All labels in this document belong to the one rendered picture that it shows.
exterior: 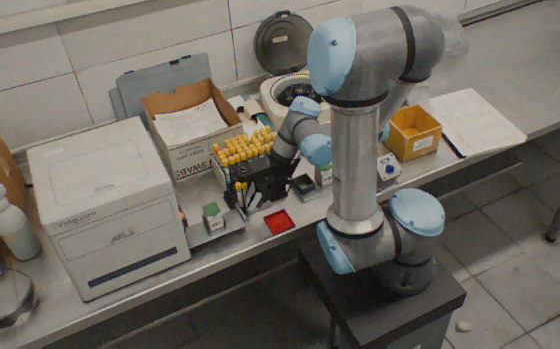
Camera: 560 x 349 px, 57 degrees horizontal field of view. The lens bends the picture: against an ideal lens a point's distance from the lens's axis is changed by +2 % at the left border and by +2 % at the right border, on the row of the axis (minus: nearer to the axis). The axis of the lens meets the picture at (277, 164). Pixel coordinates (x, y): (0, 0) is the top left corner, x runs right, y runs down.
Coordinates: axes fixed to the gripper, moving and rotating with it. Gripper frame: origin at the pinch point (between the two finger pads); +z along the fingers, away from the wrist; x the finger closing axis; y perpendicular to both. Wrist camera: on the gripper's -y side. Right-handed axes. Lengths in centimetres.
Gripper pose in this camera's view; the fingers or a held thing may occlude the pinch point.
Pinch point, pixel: (247, 210)
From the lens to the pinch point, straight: 141.6
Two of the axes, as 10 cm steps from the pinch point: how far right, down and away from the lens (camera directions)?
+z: -4.1, 8.0, 4.4
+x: -4.4, -5.9, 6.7
